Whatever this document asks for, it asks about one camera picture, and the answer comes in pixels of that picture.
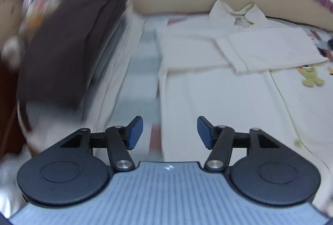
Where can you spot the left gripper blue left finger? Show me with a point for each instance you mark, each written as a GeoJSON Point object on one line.
{"type": "Point", "coordinates": [119, 141]}

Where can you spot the folded dark brown sweater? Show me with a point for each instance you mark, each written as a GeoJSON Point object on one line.
{"type": "Point", "coordinates": [60, 59]}

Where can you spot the grey cloth on floor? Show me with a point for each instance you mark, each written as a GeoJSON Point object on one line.
{"type": "Point", "coordinates": [11, 199]}

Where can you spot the cream waffle knit garment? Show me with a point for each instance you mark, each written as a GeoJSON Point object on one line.
{"type": "Point", "coordinates": [240, 69]}

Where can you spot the beige bedside cabinet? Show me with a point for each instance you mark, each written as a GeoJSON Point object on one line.
{"type": "Point", "coordinates": [10, 18]}

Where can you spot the grey bunny plush toy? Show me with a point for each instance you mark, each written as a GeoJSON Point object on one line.
{"type": "Point", "coordinates": [34, 12]}

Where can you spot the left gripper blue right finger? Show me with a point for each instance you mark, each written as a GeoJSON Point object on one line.
{"type": "Point", "coordinates": [219, 140]}

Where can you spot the folded cream garment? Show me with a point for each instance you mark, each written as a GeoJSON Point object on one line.
{"type": "Point", "coordinates": [98, 110]}

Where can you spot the red wooden dresser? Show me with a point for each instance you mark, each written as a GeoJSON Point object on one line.
{"type": "Point", "coordinates": [12, 139]}

